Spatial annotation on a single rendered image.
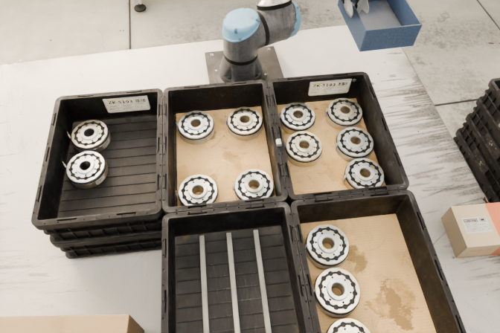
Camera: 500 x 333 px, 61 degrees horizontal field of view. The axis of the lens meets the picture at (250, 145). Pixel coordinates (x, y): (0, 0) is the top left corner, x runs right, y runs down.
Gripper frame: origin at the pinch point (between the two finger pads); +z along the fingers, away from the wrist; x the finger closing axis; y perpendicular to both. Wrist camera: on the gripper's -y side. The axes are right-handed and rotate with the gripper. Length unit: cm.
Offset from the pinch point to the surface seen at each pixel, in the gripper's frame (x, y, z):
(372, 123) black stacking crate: 2.9, 19.7, 24.6
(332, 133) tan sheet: -7.9, 18.3, 28.2
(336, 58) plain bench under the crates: 6, -26, 43
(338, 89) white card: -3.3, 5.6, 23.9
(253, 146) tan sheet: -31.7, 19.7, 26.1
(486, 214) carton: 28, 47, 37
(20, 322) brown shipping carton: -88, 60, 18
